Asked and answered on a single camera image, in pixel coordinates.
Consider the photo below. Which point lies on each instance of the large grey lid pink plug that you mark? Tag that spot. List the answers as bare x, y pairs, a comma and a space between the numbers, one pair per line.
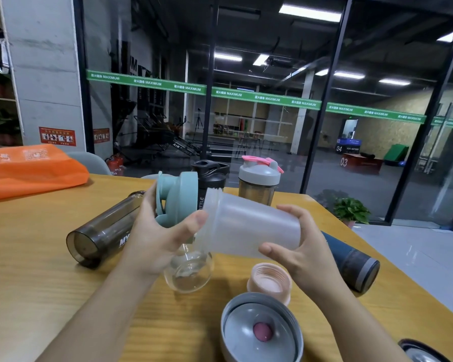
241, 327

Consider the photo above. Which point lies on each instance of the clear glass cup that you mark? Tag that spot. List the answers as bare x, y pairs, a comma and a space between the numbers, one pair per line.
188, 273

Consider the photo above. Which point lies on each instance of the person's right forearm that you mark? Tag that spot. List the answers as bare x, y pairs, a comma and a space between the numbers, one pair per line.
358, 331

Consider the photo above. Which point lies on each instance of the red-brown plyo box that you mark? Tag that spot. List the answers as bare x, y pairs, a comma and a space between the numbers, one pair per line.
362, 163

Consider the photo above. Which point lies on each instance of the blue plyo box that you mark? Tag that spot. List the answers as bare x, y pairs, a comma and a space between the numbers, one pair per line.
349, 146

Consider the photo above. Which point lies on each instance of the smoky grey plastic bottle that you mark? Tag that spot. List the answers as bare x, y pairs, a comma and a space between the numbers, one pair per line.
102, 233

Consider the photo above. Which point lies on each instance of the black round lid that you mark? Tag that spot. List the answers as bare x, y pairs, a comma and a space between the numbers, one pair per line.
419, 352

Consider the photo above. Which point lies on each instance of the green gym mat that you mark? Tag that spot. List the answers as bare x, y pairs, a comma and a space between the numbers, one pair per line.
396, 153

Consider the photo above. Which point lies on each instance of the person's right hand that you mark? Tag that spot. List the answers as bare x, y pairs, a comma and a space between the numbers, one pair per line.
313, 263

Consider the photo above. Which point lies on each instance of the teal shaker lid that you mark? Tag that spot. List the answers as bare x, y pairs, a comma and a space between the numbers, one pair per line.
181, 196

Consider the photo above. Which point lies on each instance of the red fire extinguisher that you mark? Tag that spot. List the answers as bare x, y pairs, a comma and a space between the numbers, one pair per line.
113, 166
120, 162

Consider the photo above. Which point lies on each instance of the translucent white shaker cup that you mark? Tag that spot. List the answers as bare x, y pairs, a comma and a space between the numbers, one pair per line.
241, 222

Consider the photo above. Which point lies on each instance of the black glass partition frame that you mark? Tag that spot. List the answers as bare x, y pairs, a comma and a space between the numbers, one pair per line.
210, 109

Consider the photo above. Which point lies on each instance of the black shaker bottle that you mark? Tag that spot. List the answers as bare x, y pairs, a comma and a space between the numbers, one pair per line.
211, 177

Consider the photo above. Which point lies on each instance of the ceiling light panels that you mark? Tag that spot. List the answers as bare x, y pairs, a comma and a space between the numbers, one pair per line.
309, 12

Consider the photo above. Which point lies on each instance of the black gym machines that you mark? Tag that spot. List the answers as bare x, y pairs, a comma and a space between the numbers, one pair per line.
154, 135

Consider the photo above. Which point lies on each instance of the shaker bottle grey pink lid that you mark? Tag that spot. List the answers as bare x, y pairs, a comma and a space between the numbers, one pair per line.
258, 179

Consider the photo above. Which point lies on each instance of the small red warning sign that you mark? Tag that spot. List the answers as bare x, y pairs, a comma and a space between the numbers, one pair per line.
101, 135

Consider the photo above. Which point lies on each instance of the pink screw lid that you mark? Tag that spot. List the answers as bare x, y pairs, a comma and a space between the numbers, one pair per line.
268, 283

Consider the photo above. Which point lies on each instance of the dark blue thermos bottle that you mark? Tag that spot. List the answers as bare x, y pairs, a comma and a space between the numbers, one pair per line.
355, 263

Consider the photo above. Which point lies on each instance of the large red warning sign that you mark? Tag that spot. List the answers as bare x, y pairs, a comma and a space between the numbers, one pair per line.
57, 136

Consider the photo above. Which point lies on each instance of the person's left hand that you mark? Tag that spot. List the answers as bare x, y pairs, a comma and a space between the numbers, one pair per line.
151, 245

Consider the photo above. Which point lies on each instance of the grey chair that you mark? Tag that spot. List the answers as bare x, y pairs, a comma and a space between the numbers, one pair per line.
90, 162

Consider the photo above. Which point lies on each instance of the person's left thumb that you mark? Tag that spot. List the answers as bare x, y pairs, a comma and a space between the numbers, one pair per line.
187, 229

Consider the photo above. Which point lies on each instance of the black tripod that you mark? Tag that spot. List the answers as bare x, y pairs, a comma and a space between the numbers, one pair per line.
198, 124

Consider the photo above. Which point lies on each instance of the person's left forearm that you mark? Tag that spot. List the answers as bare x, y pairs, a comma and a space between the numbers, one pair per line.
98, 316

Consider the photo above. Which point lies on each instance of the person's right thumb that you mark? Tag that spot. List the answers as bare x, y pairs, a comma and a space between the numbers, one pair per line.
273, 251

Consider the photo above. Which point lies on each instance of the green potted plant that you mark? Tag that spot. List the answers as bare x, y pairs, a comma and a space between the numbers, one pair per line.
351, 211

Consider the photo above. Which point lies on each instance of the orange fabric bag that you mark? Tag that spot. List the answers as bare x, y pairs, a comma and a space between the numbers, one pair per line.
26, 171

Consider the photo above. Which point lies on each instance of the shelf with plants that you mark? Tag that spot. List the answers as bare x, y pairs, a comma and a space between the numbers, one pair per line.
0, 124

